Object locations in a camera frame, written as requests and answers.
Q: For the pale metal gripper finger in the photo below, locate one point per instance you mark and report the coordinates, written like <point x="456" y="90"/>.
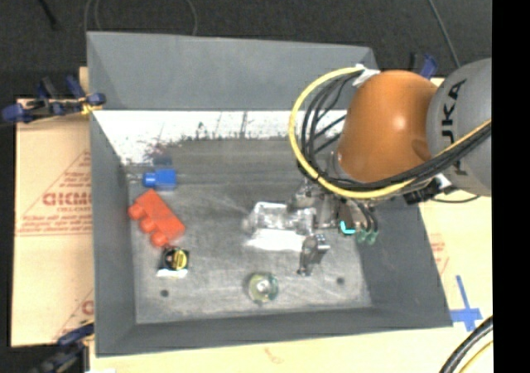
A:
<point x="302" y="199"/>
<point x="310" y="253"/>

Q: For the black and yellow round thing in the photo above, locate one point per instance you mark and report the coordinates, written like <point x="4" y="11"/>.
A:
<point x="174" y="259"/>

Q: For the grey metal bin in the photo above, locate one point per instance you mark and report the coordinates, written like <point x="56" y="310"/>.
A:
<point x="232" y="81"/>

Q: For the blue toy block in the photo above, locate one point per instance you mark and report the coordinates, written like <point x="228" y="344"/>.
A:
<point x="163" y="178"/>

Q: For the orange-red toy block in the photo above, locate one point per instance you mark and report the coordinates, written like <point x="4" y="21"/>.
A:
<point x="157" y="216"/>

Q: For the brown cardboard board red print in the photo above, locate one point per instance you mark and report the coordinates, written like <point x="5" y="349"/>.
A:
<point x="49" y="238"/>

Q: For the black cylinder on white bracket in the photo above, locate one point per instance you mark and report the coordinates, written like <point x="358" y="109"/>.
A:
<point x="420" y="194"/>

